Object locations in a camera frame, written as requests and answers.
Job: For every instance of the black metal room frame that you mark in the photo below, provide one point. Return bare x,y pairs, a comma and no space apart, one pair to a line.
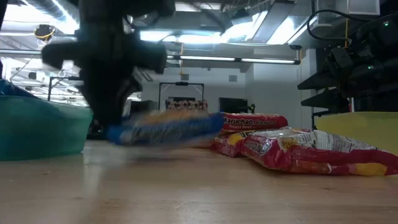
49,90

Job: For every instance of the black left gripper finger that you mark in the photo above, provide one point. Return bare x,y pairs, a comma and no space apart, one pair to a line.
98,99
118,93

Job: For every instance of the yellow plastic bin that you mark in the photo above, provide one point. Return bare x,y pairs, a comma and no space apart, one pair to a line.
357,127

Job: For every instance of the bright ceiling light panel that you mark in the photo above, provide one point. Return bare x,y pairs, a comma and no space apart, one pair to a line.
186,37

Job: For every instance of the green plastic bin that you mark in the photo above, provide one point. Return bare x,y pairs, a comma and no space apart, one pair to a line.
40,130

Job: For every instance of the black monitor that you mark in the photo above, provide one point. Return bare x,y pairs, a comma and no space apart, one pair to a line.
233,105

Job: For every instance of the rack with round items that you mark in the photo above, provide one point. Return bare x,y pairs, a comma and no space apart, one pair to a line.
186,105

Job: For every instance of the grey wall vent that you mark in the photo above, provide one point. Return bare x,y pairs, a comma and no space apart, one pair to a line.
233,78
184,77

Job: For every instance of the black cabinet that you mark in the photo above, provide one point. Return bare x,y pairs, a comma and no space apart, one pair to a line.
146,105

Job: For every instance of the long ceiling light bar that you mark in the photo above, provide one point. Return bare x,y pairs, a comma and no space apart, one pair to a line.
205,58

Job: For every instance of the black rectangular stand frame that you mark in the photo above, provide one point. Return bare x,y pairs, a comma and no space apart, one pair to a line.
181,83

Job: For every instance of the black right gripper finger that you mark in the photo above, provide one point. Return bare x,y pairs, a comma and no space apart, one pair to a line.
326,81
329,100

